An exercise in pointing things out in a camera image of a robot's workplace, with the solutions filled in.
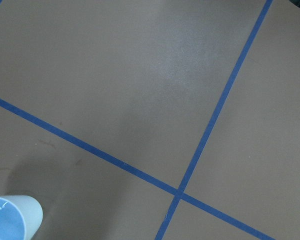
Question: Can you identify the light blue plastic cup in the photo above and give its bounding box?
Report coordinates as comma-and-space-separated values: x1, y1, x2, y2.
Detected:
0, 195, 43, 240

